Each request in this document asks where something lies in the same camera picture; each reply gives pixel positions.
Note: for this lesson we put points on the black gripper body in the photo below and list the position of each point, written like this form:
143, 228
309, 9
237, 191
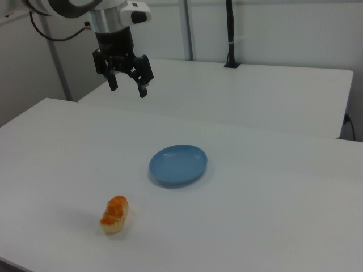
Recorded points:
114, 42

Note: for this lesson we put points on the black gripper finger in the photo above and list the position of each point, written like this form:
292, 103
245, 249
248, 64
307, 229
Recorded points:
112, 79
144, 71

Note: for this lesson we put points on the orange glazed bread roll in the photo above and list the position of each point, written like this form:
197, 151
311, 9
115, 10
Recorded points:
113, 215

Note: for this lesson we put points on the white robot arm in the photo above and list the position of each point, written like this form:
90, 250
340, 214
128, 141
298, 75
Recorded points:
109, 18

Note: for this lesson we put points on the blue round plate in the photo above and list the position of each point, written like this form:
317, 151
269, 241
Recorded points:
177, 167

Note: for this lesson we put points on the grey partition frame post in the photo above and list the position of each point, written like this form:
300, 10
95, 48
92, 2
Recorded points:
58, 62
188, 28

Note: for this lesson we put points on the black camera pole with clamp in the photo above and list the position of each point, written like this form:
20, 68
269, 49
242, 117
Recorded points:
231, 28

